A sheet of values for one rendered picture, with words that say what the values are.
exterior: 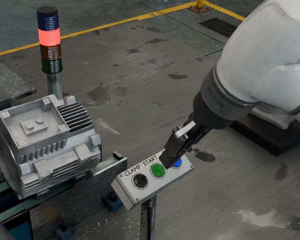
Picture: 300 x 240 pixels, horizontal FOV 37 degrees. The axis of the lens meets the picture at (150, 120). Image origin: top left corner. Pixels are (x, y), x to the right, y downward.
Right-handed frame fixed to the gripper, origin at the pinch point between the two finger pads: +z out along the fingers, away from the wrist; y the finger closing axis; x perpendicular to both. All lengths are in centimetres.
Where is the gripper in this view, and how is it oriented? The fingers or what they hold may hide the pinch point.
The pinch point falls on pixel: (172, 155)
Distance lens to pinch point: 88.1
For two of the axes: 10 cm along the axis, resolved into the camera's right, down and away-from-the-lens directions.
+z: -3.7, 5.0, 7.8
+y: -7.4, 3.6, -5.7
